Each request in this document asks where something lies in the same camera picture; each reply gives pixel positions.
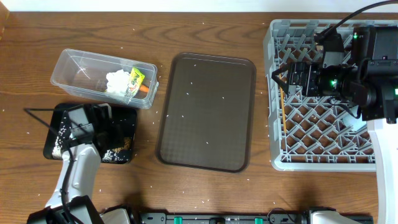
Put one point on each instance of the brown food scraps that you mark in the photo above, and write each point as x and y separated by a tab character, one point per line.
127	145

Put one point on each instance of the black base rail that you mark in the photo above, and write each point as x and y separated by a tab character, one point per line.
124	214

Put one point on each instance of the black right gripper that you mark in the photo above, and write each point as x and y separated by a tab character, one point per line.
292	78

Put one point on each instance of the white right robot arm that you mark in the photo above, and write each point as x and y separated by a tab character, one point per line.
370	83

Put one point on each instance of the light blue cup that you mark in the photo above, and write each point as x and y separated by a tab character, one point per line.
353	119

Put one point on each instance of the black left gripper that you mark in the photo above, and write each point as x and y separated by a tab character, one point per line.
66	130

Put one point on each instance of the orange carrot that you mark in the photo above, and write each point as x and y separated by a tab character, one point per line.
144	88

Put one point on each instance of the white tissue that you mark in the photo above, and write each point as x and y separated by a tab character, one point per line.
117	82

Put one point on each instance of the brown serving tray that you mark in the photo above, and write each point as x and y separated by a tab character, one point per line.
208	113

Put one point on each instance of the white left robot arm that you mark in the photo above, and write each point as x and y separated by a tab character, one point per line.
71	199

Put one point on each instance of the foil snack wrapper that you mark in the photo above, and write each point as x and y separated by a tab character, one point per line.
135	81

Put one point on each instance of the wooden chopstick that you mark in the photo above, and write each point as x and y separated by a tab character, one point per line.
283	110

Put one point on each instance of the white rice pile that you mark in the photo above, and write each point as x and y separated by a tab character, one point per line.
53	144

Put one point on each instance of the black waste bin tray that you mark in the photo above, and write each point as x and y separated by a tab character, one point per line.
81	129

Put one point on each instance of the clear plastic container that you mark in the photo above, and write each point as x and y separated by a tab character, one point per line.
83	74

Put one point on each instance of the grey dishwasher rack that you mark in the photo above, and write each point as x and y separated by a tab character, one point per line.
316	138

